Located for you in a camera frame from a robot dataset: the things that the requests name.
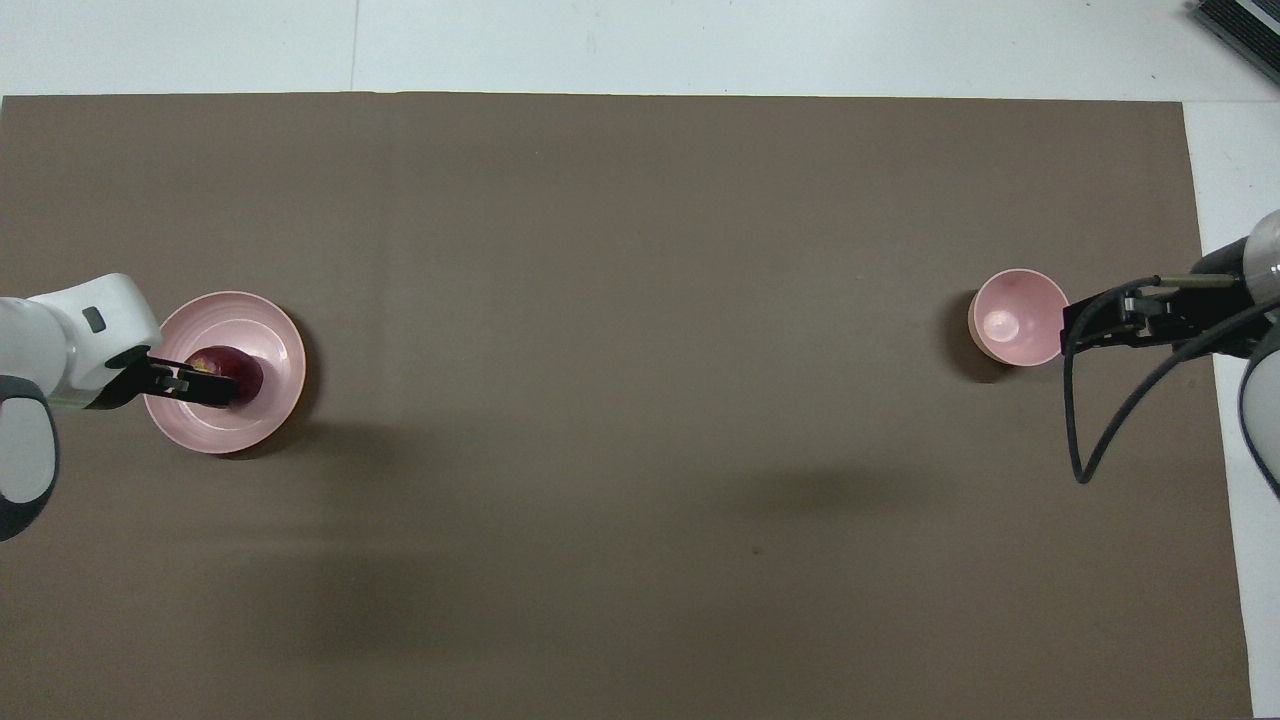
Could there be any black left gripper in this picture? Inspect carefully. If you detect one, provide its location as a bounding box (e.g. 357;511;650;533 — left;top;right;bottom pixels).
86;345;241;411

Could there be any dark red apple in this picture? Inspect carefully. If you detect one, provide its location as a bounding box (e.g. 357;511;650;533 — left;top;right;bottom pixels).
195;346;265;406

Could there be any pink bowl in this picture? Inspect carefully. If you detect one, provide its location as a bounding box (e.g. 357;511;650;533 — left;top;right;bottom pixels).
968;268;1071;368

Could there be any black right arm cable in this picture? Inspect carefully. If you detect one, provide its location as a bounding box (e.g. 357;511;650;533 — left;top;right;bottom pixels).
1062;275;1280;487

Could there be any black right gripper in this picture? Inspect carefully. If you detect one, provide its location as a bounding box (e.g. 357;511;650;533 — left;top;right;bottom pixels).
1062;240;1267;359

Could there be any pink plate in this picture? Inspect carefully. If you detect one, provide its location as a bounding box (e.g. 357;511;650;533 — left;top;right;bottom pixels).
142;291;307;456

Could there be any black ribbed panel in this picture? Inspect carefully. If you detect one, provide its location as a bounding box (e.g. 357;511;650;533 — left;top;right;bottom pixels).
1190;0;1280;87

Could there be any brown table mat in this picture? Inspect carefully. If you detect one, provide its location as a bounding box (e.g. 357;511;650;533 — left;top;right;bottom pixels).
0;92;1256;720

